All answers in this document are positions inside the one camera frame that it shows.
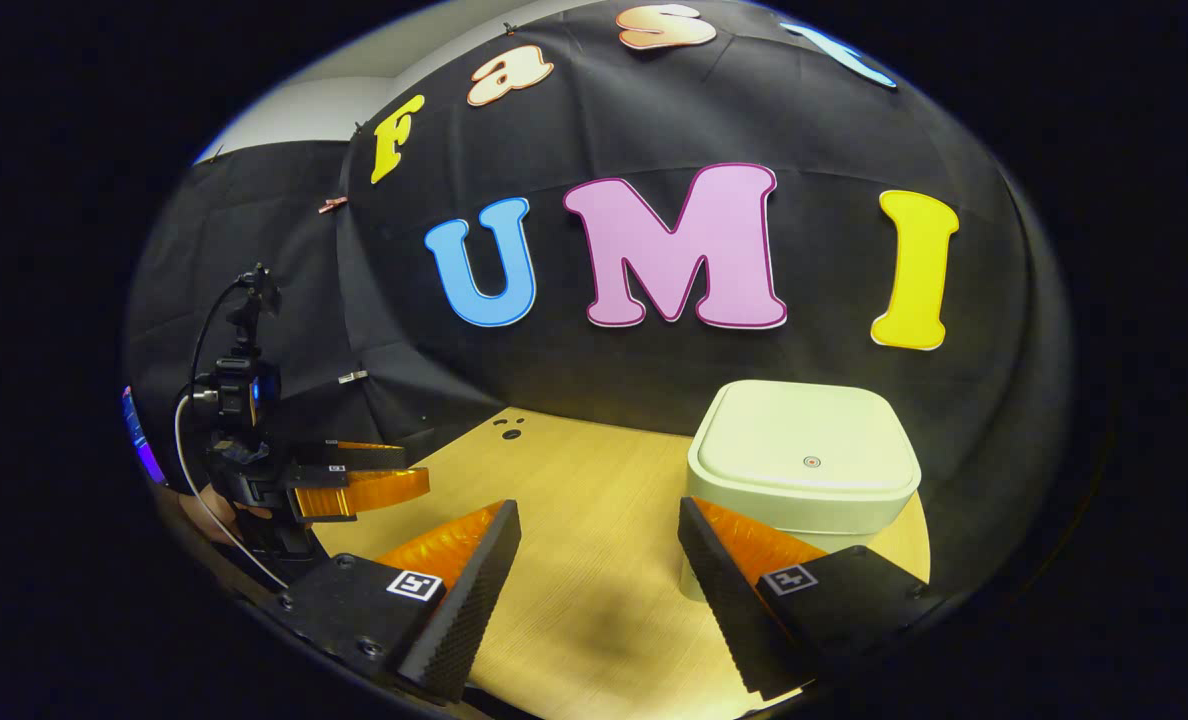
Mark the white cable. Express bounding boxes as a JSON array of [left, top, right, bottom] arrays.
[[174, 393, 290, 591]]

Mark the wooden desktop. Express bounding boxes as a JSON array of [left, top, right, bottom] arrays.
[[309, 405, 932, 719]]

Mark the purple lit screen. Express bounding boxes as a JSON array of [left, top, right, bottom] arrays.
[[122, 385, 165, 486]]

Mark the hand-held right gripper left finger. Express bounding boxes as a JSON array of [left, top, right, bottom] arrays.
[[274, 498, 522, 704]]

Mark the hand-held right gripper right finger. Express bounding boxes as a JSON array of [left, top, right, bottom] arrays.
[[677, 495, 940, 701]]

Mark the black backdrop cloth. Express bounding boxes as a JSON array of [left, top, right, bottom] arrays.
[[124, 0, 1070, 601]]

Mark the green garbage bin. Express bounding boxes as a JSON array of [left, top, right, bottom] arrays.
[[684, 379, 923, 603]]

